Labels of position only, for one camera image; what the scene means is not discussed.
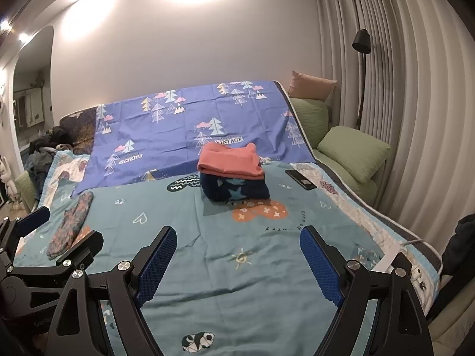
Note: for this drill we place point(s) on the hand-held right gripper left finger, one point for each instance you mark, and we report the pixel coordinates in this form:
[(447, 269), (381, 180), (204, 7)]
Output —
[(156, 267)]

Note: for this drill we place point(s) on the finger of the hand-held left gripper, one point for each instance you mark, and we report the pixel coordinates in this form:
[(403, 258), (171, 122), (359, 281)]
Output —
[(91, 248), (33, 218)]

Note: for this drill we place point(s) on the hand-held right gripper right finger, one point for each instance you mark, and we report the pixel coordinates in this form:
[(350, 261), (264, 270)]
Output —
[(321, 267)]

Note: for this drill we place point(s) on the pink long-sleeved shirt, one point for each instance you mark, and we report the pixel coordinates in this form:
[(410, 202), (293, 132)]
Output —
[(230, 161)]

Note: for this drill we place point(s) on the pile of dark clothes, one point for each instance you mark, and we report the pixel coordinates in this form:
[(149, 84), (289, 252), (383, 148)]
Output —
[(44, 155)]

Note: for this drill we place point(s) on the grey floral garment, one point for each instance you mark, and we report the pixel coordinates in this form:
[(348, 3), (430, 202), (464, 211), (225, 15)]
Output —
[(70, 222)]

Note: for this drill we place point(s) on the white bear figurine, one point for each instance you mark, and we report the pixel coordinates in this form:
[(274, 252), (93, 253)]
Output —
[(7, 181)]

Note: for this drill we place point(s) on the white power strip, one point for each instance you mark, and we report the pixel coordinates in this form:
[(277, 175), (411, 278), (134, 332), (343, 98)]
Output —
[(386, 261)]

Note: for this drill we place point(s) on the white and blue quilt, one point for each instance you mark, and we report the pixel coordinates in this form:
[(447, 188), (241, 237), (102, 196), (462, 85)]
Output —
[(371, 215)]

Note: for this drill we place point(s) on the teal printed blanket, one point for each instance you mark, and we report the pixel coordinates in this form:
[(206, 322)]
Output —
[(222, 237)]

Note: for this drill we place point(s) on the black smartphone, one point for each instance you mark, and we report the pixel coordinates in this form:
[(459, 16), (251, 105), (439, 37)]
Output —
[(300, 180)]

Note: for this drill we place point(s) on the dark patterned blanket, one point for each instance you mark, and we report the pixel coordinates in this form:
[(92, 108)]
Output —
[(79, 129)]

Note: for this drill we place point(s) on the navy star-print garment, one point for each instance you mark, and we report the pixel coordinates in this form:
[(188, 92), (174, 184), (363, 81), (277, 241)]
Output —
[(237, 189)]

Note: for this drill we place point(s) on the green pillow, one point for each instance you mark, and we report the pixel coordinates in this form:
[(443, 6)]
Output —
[(352, 152)]

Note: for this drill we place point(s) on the purple tree-print sheet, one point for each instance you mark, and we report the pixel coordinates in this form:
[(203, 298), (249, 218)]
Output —
[(185, 129)]

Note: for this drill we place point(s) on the dark cloth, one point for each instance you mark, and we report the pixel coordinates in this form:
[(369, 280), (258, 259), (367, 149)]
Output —
[(460, 244)]

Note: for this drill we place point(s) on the green back cushion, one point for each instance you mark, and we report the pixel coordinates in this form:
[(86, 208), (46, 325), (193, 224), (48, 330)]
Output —
[(310, 122)]

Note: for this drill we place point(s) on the beige pillow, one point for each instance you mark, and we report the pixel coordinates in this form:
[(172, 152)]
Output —
[(310, 85)]

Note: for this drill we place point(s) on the grey pleated curtain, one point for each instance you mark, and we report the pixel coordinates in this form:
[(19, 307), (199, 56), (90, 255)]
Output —
[(426, 118)]

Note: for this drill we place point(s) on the black floor lamp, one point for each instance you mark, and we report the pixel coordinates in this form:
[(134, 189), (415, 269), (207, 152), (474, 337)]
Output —
[(362, 40)]

